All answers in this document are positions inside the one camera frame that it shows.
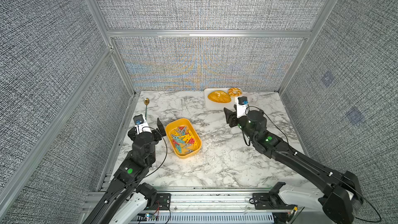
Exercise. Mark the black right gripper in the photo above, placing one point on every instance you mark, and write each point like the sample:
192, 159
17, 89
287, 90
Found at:
232, 117

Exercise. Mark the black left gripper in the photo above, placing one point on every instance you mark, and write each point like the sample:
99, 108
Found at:
158, 136

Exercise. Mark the teal clothespin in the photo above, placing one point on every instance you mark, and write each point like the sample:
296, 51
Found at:
178, 147

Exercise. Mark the yellow clothespin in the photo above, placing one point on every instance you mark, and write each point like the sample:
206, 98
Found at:
185, 138

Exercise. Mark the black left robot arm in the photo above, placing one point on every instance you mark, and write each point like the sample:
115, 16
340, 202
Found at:
126, 196

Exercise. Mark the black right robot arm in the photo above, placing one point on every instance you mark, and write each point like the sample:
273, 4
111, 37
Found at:
341, 197

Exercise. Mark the oval golden bread loaf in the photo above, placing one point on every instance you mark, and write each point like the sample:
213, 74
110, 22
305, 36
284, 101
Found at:
219, 96

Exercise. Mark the white rectangular tray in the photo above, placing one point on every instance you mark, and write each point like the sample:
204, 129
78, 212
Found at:
212, 106

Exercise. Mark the iridescent gold blue spoon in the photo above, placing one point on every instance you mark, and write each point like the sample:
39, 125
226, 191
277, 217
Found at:
146, 102

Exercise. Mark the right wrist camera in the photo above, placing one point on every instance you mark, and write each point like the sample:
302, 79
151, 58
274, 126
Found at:
241, 103

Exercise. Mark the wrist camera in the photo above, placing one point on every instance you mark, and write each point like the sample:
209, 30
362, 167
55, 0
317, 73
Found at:
241, 103
141, 123

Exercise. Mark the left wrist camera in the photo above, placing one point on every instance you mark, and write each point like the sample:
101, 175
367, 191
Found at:
141, 123

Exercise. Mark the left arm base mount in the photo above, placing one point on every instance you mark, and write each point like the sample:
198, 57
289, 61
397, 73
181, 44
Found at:
155, 200

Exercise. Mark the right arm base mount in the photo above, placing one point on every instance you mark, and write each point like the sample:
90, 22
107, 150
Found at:
270, 200

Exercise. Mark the white slotted cable duct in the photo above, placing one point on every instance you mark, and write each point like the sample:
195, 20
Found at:
208, 218

